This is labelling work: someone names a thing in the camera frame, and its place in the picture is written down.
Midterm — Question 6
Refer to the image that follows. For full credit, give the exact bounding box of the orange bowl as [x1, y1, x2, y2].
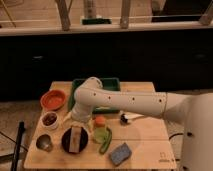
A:
[40, 90, 66, 111]

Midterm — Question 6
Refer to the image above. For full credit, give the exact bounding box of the dark purple bowl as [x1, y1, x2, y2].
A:
[61, 126, 88, 154]

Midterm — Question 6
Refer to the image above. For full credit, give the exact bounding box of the small metal cup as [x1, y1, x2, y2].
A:
[36, 134, 53, 152]

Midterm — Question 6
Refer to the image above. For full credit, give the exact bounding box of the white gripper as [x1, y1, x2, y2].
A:
[63, 106, 92, 123]

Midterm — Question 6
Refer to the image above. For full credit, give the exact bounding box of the green tray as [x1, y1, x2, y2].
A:
[68, 77, 120, 114]

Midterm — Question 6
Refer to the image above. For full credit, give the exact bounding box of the beige eraser block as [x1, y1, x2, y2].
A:
[69, 126, 81, 153]

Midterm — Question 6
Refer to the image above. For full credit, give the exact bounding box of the white handled dish brush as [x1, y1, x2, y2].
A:
[120, 113, 142, 124]

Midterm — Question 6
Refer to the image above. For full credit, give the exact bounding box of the orange carrot toy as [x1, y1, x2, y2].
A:
[94, 116, 106, 127]

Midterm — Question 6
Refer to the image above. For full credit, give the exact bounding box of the black pole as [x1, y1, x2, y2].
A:
[10, 121, 25, 171]

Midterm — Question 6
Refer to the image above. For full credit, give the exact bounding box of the light green cup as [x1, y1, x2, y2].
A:
[93, 127, 109, 144]

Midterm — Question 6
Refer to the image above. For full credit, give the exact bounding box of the wooden table board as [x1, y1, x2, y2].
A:
[23, 81, 178, 171]

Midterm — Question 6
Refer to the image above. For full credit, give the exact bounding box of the white cup with dark contents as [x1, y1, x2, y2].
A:
[41, 112, 59, 130]

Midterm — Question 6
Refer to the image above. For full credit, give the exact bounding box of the blue sponge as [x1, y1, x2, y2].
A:
[109, 143, 132, 166]

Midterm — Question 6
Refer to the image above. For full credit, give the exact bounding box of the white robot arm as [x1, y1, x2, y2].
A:
[66, 77, 213, 171]

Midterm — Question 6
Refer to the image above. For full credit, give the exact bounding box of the green pea pod toy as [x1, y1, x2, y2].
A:
[99, 127, 112, 155]

